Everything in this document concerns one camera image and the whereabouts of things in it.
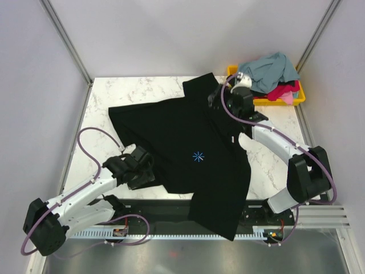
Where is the pink t shirt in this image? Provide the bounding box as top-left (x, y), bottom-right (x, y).
top-left (280, 91), bottom-right (294, 105)

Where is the aluminium corner post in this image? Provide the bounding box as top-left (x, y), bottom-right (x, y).
top-left (296, 0), bottom-right (342, 74)
top-left (39, 0), bottom-right (94, 84)

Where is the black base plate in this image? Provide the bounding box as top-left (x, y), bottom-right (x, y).
top-left (91, 198), bottom-right (296, 236)

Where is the grey blue t shirt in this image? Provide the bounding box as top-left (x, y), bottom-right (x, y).
top-left (238, 52), bottom-right (300, 94)

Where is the red t shirt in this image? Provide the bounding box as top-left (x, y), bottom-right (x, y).
top-left (267, 80), bottom-right (299, 101)

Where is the aluminium frame rail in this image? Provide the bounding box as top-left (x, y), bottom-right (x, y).
top-left (297, 205), bottom-right (350, 229)

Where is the left aluminium corner post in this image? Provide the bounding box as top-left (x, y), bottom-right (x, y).
top-left (39, 0), bottom-right (94, 84)

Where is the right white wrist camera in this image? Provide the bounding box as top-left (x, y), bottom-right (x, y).
top-left (235, 72), bottom-right (252, 88)

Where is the black t shirt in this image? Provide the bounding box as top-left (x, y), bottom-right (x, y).
top-left (108, 73), bottom-right (251, 240)

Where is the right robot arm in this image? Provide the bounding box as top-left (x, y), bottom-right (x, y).
top-left (208, 72), bottom-right (335, 225)

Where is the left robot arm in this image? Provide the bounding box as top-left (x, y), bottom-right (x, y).
top-left (23, 144), bottom-right (155, 256)

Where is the right aluminium corner post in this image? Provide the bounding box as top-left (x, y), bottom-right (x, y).
top-left (296, 0), bottom-right (342, 74)

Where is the yellow plastic bin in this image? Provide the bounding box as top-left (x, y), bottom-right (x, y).
top-left (226, 65), bottom-right (306, 106)

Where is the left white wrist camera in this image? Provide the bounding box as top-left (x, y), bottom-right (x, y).
top-left (121, 144), bottom-right (136, 154)

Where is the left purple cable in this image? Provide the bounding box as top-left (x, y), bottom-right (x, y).
top-left (19, 127), bottom-right (151, 256)

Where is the white slotted cable duct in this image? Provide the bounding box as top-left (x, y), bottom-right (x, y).
top-left (68, 225), bottom-right (271, 240)

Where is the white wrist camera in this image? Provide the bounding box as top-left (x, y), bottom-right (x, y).
top-left (121, 144), bottom-right (136, 154)
top-left (235, 72), bottom-right (252, 88)

